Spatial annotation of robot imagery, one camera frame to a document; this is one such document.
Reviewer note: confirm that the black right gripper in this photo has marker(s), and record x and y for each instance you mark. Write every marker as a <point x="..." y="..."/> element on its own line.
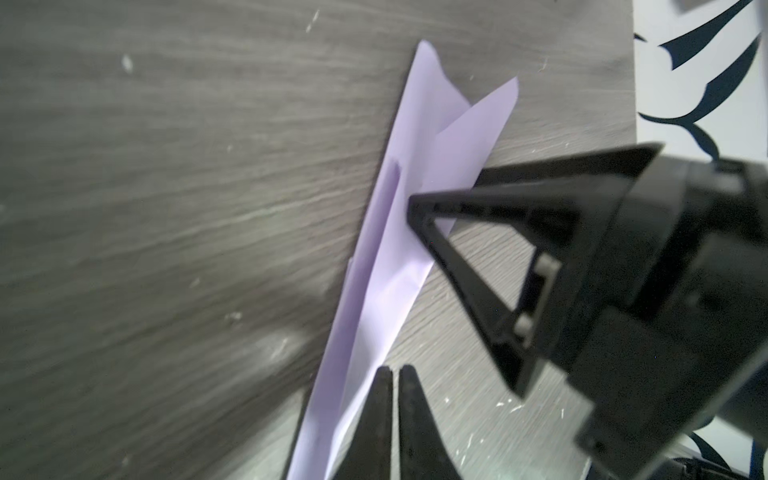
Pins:
<point x="643" y="276"/>

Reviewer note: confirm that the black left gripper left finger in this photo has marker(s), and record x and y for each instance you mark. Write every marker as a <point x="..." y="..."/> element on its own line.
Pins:
<point x="369" y="453"/>

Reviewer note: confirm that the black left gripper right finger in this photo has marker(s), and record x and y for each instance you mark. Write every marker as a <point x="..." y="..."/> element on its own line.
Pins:
<point x="422" y="452"/>

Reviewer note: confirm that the lilac square paper sheet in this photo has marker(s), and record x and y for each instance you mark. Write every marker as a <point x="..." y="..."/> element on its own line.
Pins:
<point x="439" y="141"/>

